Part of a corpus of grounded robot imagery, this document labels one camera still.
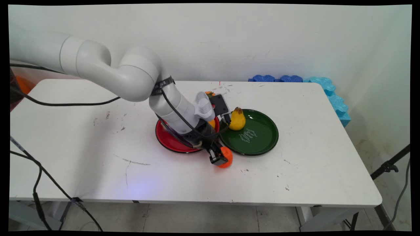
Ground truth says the grey hanging cable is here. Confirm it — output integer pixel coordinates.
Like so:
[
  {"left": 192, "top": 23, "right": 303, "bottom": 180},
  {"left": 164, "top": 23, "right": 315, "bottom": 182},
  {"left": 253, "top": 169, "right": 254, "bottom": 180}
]
[{"left": 383, "top": 159, "right": 411, "bottom": 230}]

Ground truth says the light blue foam piece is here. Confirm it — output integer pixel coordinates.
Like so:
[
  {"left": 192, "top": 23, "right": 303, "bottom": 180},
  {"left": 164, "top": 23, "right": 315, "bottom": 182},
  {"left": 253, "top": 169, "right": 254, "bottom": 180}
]
[{"left": 304, "top": 77, "right": 351, "bottom": 128}]

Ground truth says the black strap on arm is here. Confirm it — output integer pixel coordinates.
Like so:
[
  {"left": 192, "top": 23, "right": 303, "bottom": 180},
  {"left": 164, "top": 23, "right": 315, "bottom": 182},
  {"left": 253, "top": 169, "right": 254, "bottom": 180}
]
[{"left": 152, "top": 76, "right": 175, "bottom": 96}]

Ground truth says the yellow toy pear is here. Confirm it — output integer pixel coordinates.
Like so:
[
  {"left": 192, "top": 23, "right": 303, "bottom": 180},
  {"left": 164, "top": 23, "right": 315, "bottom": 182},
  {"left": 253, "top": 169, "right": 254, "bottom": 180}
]
[{"left": 229, "top": 107, "right": 246, "bottom": 131}]

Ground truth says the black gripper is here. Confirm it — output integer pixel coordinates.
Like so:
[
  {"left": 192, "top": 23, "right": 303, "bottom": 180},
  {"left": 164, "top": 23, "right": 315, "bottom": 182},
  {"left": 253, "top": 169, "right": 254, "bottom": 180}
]
[{"left": 183, "top": 119, "right": 229, "bottom": 165}]

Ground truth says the dark blue foam piece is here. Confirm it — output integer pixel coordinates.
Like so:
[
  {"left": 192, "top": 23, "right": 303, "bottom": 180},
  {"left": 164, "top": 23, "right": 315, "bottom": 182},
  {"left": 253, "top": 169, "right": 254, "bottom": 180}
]
[
  {"left": 248, "top": 75, "right": 276, "bottom": 83},
  {"left": 278, "top": 75, "right": 304, "bottom": 83}
]

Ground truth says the dark green round plate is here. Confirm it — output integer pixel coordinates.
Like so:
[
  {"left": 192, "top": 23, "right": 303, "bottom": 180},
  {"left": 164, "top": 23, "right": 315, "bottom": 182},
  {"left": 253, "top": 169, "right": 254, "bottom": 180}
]
[{"left": 219, "top": 109, "right": 279, "bottom": 156}]

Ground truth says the red toy tomato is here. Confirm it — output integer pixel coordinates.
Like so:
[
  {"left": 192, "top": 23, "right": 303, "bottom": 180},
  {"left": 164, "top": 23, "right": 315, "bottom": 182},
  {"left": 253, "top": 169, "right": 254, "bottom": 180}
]
[{"left": 204, "top": 91, "right": 217, "bottom": 109}]

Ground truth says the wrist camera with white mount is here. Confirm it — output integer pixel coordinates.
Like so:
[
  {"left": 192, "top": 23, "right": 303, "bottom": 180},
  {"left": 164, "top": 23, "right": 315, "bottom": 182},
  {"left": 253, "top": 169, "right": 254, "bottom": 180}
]
[{"left": 193, "top": 91, "right": 232, "bottom": 126}]

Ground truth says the black tripod stand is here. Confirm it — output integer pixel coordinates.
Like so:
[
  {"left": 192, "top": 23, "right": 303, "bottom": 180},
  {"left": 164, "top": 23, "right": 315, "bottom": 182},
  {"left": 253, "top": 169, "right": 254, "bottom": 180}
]
[{"left": 350, "top": 144, "right": 411, "bottom": 230}]

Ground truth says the black floor cable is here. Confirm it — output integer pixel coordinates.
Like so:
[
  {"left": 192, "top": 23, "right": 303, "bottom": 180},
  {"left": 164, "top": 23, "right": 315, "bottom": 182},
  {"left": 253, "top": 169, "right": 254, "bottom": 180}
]
[{"left": 9, "top": 136, "right": 103, "bottom": 231}]

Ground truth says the red round plate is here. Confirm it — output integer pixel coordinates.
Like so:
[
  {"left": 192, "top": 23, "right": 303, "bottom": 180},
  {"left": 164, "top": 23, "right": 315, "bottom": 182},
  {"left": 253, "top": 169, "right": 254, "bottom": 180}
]
[{"left": 155, "top": 115, "right": 221, "bottom": 154}]

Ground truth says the orange object behind table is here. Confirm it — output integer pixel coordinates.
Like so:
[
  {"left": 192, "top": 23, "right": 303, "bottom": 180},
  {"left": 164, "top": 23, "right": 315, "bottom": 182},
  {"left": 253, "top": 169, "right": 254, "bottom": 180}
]
[{"left": 15, "top": 76, "right": 35, "bottom": 96}]

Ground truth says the orange toy tangerine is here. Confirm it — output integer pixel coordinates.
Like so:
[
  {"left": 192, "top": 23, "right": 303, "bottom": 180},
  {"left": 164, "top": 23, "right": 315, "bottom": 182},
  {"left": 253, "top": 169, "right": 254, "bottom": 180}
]
[{"left": 218, "top": 147, "right": 234, "bottom": 169}]

